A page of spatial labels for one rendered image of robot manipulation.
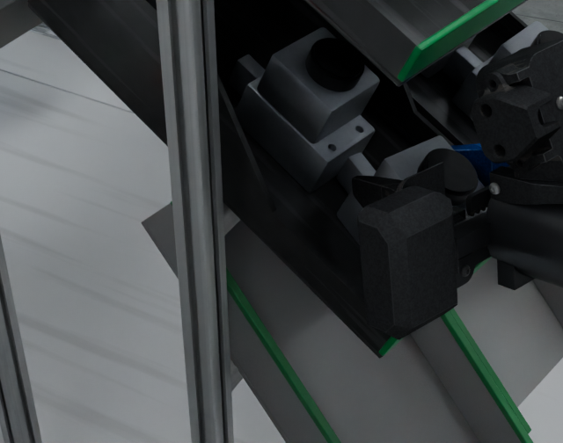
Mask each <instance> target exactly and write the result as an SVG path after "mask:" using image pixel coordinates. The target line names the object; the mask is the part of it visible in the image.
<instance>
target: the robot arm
mask: <svg viewBox="0 0 563 443"><path fill-rule="evenodd" d="M476 90H477V93H478V96H479V98H478V99H476V100H474V101H473V103H472V107H471V110H470V113H471V116H472V121H473V124H474V126H475V129H476V132H477V135H478V138H479V142H480V143H477V144H465V145H453V146H451V147H452V148H453V149H454V150H455V151H456V152H458V153H460V154H461V155H463V156H465V157H466V158H467V159H468V160H469V161H470V162H471V163H472V165H473V167H474V168H475V170H476V172H477V174H478V179H479V181H480V182H481V183H482V184H483V186H484V188H482V189H480V190H477V191H476V192H473V193H471V194H469V195H468V196H467V198H466V212H467V214H466V213H465V209H463V208H461V207H455V206H454V207H453V206H452V204H451V199H449V198H448V197H446V196H445V184H444V167H443V163H438V164H436V165H434V166H432V167H429V168H427V169H425V170H424V171H420V172H418V173H416V174H414V175H412V176H410V177H408V178H405V179H404V180H398V179H392V178H381V177H375V176H359V175H358V176H355V177H353V178H352V188H353V195H354V196H355V198H356V199H357V201H358V202H359V203H360V205H361V206H362V207H363V209H362V210H361V212H360V213H359V214H358V217H357V224H358V234H359V244H360V253H361V263H362V282H363V292H364V302H365V312H366V321H367V324H368V326H370V327H372V328H374V329H375V330H379V331H381V332H382V333H384V334H386V335H389V336H391V337H393V338H396V339H398V340H400V339H401V338H403V337H405V336H407V335H408V334H410V333H412V332H414V331H416V330H418V329H419V328H421V327H422V326H424V325H426V324H428V323H430V322H432V321H434V320H435V319H436V318H438V317H440V316H442V315H444V314H445V313H447V312H448V311H450V310H451V309H453V308H454V307H456V305H457V289H458V288H459V287H461V286H462V285H464V284H466V283H467V282H468V281H469V280H470V279H471V277H472V275H473V272H474V268H475V266H476V265H477V264H478V263H480V262H482V261H484V260H486V259H488V258H490V257H492V258H495V259H497V270H498V285H501V286H504V287H507V288H510V289H513V290H516V289H517V288H519V287H522V286H523V285H525V284H527V283H529V282H530V281H532V280H534V279H537V280H542V281H544V282H547V283H550V284H553V285H555V286H558V287H562V288H563V38H560V39H556V40H551V41H547V42H544V43H541V44H537V45H534V46H531V47H525V48H522V49H520V50H518V51H517V52H515V53H513V54H511V55H509V56H506V57H504V58H502V59H500V60H499V61H496V62H492V63H489V64H487V65H486V66H484V67H483V68H481V70H480V71H479V73H478V74H477V78H476Z"/></svg>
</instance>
